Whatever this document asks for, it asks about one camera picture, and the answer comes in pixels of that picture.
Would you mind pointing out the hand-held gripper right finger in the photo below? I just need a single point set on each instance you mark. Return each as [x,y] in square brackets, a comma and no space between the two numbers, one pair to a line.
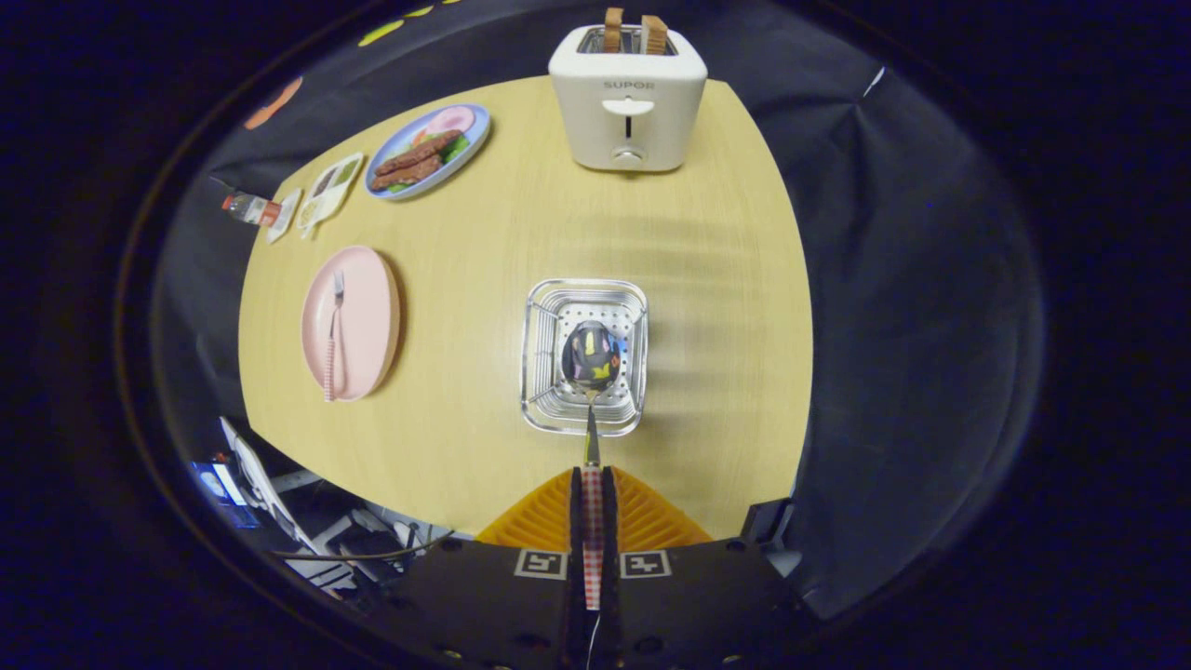
[707,596]

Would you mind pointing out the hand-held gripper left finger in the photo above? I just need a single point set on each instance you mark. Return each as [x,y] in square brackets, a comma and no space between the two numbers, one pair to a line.
[484,596]

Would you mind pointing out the white metal stand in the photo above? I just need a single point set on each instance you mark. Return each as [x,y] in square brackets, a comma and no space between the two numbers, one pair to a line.
[265,489]

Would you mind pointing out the blue glowing screen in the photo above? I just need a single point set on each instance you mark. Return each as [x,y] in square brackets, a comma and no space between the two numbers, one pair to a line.
[219,484]

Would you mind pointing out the pink plate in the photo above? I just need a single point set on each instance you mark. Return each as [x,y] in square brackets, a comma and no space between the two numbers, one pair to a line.
[368,316]

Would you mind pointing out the brown grilled meat strip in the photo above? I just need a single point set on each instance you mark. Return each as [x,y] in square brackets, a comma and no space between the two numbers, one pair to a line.
[423,151]
[409,173]

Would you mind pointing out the small white coaster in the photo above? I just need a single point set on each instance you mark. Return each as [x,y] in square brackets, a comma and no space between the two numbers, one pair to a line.
[284,216]

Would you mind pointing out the white divided sauce tray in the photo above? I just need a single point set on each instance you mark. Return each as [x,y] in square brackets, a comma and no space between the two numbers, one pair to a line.
[330,186]

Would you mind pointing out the green lettuce leaf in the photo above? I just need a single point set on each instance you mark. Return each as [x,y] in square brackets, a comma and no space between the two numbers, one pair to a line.
[456,147]

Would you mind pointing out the clear plastic bottle red label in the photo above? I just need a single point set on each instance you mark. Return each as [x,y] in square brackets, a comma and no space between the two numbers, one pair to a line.
[249,208]

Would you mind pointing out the white toaster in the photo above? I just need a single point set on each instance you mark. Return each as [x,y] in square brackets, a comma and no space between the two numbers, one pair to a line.
[651,130]

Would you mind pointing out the blue plate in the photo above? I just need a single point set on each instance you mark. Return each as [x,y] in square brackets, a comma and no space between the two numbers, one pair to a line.
[470,126]

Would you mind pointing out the pink ham slice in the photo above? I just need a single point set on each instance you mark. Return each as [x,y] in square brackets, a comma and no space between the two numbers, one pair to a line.
[451,121]

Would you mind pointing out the black bracket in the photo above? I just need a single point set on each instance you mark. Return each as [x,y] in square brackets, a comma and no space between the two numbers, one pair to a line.
[768,521]

